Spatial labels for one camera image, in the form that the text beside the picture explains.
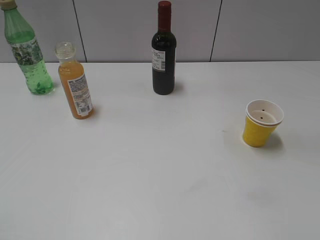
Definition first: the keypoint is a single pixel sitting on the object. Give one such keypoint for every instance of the yellow paper cup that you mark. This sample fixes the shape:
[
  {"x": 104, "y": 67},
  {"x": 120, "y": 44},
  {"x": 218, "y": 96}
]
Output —
[{"x": 262, "y": 118}]

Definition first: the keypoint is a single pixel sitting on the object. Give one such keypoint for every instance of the green plastic soda bottle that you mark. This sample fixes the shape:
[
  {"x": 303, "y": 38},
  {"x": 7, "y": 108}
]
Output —
[{"x": 26, "y": 50}]

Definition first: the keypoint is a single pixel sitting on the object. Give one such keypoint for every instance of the dark red wine bottle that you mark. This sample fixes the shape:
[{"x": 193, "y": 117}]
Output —
[{"x": 163, "y": 45}]

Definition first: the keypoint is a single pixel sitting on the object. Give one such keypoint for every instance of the orange juice bottle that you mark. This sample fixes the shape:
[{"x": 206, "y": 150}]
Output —
[{"x": 73, "y": 79}]

